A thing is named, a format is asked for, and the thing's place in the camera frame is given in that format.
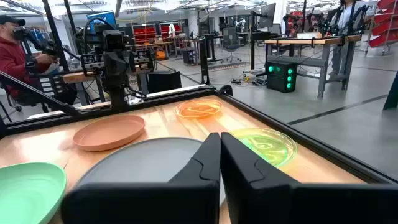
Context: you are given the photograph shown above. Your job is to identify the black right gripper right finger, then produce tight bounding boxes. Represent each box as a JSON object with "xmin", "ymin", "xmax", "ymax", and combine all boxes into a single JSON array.
[{"xmin": 221, "ymin": 132, "xmax": 398, "ymax": 224}]

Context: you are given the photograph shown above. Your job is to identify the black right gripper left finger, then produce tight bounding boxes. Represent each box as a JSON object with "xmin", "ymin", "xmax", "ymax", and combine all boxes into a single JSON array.
[{"xmin": 61, "ymin": 132, "xmax": 221, "ymax": 224}]

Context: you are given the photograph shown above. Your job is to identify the yellow-green translucent plastic plate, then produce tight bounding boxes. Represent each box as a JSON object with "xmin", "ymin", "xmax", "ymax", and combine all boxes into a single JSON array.
[{"xmin": 229, "ymin": 127, "xmax": 299, "ymax": 168}]

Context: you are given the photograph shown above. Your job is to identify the salmon pink plastic plate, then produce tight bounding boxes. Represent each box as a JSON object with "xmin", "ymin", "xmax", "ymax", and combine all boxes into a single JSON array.
[{"xmin": 72, "ymin": 114, "xmax": 146, "ymax": 152}]

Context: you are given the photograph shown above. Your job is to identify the orange translucent plastic plate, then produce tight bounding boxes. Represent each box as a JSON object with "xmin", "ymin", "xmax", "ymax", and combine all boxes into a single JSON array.
[{"xmin": 173, "ymin": 98, "xmax": 223, "ymax": 119}]

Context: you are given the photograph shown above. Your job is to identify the mint green plastic plate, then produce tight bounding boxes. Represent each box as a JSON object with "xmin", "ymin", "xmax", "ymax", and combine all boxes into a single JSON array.
[{"xmin": 0, "ymin": 162, "xmax": 67, "ymax": 224}]

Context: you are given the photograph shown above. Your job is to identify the large grey plastic plate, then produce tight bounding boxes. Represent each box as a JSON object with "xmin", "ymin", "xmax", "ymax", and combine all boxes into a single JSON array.
[{"xmin": 76, "ymin": 137, "xmax": 226, "ymax": 206}]

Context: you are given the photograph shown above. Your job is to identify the red shelving unit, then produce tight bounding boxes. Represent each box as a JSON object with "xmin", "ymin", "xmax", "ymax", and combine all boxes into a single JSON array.
[
  {"xmin": 158, "ymin": 21, "xmax": 183, "ymax": 40},
  {"xmin": 132, "ymin": 23, "xmax": 158, "ymax": 46}
]

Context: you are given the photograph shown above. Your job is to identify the black box on floor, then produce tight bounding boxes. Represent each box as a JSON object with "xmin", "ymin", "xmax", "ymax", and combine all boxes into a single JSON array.
[{"xmin": 146, "ymin": 70, "xmax": 183, "ymax": 94}]

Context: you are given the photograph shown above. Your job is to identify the blue lit screen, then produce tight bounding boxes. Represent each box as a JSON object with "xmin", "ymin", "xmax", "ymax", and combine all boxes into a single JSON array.
[{"xmin": 86, "ymin": 11, "xmax": 118, "ymax": 34}]

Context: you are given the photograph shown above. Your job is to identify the black upright rig pole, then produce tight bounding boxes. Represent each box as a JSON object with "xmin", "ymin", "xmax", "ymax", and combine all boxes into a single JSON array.
[{"xmin": 42, "ymin": 0, "xmax": 70, "ymax": 73}]

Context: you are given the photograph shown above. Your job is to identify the black drawer cabinet white labels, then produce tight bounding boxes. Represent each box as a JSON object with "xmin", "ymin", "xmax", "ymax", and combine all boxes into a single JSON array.
[{"xmin": 39, "ymin": 74, "xmax": 68, "ymax": 97}]

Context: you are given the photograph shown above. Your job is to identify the black slanted rig strut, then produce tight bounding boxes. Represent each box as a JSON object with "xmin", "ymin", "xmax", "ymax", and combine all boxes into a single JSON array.
[{"xmin": 0, "ymin": 70, "xmax": 81, "ymax": 118}]

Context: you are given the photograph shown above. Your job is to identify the seated person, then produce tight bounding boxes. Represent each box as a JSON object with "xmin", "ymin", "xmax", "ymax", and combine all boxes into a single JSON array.
[{"xmin": 0, "ymin": 14, "xmax": 78, "ymax": 106}]

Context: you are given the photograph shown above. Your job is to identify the grey office chair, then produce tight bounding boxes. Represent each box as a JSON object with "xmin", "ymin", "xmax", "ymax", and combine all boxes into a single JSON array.
[{"xmin": 221, "ymin": 27, "xmax": 243, "ymax": 63}]

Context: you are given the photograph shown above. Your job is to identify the black computer tower green lights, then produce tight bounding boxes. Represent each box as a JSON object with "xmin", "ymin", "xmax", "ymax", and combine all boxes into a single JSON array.
[{"xmin": 266, "ymin": 60, "xmax": 298, "ymax": 93}]

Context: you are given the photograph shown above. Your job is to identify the black monitor on stand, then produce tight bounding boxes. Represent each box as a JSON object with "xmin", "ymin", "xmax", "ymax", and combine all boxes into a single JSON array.
[{"xmin": 256, "ymin": 2, "xmax": 277, "ymax": 29}]

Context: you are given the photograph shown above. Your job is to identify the dark green panel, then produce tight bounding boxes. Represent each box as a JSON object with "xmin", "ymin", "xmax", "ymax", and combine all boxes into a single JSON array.
[{"xmin": 382, "ymin": 71, "xmax": 398, "ymax": 110}]

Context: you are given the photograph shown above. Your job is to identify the wooden top workbench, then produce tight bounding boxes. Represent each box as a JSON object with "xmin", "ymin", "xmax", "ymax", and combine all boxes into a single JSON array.
[{"xmin": 264, "ymin": 33, "xmax": 363, "ymax": 99}]

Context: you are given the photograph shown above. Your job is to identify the standing person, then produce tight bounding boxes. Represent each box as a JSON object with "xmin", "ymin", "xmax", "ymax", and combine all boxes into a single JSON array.
[{"xmin": 329, "ymin": 0, "xmax": 371, "ymax": 78}]

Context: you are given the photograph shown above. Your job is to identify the red bin rack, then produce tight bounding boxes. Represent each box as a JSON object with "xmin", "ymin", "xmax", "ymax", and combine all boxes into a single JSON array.
[{"xmin": 365, "ymin": 0, "xmax": 398, "ymax": 57}]

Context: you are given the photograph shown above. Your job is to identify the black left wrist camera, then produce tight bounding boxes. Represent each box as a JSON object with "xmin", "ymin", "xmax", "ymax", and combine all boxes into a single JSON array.
[{"xmin": 102, "ymin": 29, "xmax": 127, "ymax": 52}]

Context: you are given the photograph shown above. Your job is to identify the black upright post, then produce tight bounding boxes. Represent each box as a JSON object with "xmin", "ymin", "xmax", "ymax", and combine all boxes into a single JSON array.
[{"xmin": 198, "ymin": 35, "xmax": 211, "ymax": 85}]

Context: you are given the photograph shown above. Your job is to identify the black aluminium table frame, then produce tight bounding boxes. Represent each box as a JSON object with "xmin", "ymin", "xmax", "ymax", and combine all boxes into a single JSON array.
[{"xmin": 0, "ymin": 83, "xmax": 398, "ymax": 187}]

